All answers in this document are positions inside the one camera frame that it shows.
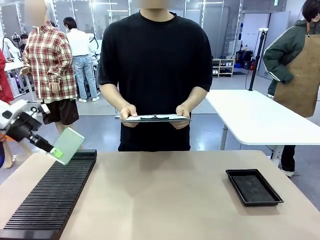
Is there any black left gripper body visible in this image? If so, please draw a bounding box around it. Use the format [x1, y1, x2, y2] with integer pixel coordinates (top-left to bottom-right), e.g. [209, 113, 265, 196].
[6, 112, 43, 145]

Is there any pale green PCB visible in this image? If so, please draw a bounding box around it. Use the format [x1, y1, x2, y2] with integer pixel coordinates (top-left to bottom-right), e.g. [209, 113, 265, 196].
[52, 127, 86, 166]

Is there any grey clipboard with black clip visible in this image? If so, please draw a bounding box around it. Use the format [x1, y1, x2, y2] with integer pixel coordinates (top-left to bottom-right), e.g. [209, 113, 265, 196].
[121, 114, 192, 124]

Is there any person's right forearm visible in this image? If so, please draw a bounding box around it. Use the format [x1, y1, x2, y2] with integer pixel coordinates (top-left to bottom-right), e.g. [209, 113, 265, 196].
[100, 83, 131, 114]

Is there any person's left forearm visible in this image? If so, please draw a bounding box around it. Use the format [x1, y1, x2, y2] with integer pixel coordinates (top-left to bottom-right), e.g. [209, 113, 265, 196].
[184, 85, 210, 111]

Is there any black slotted PCB rack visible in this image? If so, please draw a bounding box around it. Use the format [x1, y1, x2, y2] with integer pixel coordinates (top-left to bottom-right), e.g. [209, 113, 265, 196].
[0, 149, 98, 240]

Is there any person's right hand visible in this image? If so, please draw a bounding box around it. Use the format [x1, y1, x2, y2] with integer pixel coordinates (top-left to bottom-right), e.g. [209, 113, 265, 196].
[119, 104, 139, 128]

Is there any person's left hand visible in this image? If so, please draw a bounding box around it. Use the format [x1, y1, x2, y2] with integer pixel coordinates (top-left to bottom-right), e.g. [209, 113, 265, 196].
[172, 103, 193, 130]

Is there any mannequin in red garment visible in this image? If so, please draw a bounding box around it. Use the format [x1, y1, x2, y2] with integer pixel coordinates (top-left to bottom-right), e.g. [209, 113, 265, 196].
[0, 48, 16, 170]

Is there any person in white shirt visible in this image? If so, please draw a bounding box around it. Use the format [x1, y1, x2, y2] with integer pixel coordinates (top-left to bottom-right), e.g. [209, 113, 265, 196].
[62, 16, 101, 104]

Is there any person in black T-shirt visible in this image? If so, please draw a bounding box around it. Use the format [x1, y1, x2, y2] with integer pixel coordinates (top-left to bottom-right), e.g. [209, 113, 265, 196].
[98, 0, 214, 153]

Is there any wooden shoe shelf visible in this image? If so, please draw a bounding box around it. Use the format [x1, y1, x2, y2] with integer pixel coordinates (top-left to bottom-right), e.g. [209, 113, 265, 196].
[212, 57, 237, 78]

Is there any black rectangular tray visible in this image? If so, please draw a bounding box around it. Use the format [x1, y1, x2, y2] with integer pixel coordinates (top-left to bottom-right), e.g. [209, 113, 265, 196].
[225, 168, 285, 208]

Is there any white table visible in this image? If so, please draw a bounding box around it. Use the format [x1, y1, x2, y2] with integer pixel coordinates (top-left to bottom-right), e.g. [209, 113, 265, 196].
[204, 89, 320, 161]

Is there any person in dark green jacket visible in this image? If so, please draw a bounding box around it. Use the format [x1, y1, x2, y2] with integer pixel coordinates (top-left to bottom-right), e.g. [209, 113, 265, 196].
[262, 0, 320, 179]

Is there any brown apron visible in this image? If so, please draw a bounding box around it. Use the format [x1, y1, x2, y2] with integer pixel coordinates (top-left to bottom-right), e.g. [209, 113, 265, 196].
[273, 32, 320, 119]

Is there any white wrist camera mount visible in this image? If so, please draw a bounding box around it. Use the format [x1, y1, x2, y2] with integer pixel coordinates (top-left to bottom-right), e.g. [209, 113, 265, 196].
[37, 103, 52, 125]

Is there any black pole camera stand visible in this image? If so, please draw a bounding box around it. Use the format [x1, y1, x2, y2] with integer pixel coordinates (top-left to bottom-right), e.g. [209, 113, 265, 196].
[248, 27, 269, 92]

